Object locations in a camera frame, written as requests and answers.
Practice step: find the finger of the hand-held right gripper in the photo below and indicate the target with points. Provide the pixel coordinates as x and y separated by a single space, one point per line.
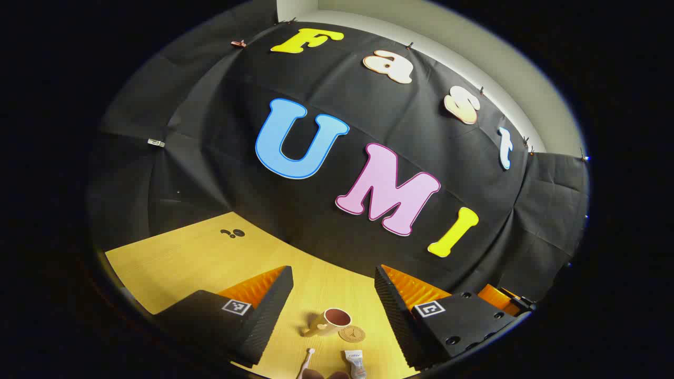
500 297

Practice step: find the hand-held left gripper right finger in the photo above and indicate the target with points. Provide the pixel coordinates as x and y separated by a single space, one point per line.
392 310

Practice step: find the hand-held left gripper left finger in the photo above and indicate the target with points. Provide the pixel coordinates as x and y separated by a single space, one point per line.
274 310

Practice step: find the round cork coaster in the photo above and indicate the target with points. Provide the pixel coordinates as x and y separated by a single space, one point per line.
353 334

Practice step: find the beige cup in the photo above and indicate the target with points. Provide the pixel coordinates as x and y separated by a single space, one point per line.
322 326

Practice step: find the white toothbrush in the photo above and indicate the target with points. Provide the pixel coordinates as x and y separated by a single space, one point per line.
306 363

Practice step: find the white toothpaste tube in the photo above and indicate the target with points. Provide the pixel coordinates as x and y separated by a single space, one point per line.
356 363

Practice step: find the wooden desktop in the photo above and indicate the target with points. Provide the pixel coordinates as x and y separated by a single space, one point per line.
184 263

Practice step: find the black backdrop cloth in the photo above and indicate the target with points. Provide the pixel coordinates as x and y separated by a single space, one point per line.
210 131

